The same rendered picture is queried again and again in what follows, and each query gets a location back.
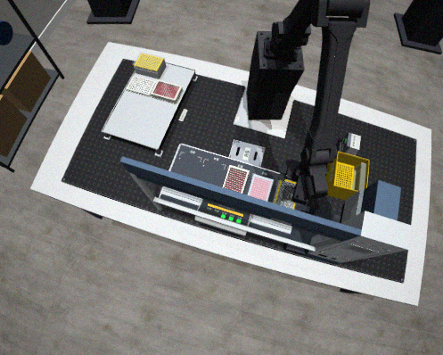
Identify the white trough reservoir with red liquid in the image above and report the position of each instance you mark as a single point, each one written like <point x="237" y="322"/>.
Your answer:
<point x="171" y="92"/>

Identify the yellow waste bin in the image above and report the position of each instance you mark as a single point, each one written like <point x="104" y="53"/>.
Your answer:
<point x="339" y="191"/>

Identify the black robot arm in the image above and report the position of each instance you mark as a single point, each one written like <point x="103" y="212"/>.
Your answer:
<point x="337" y="34"/>

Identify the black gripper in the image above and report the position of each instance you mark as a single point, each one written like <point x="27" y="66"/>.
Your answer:
<point x="290" y="167"/>

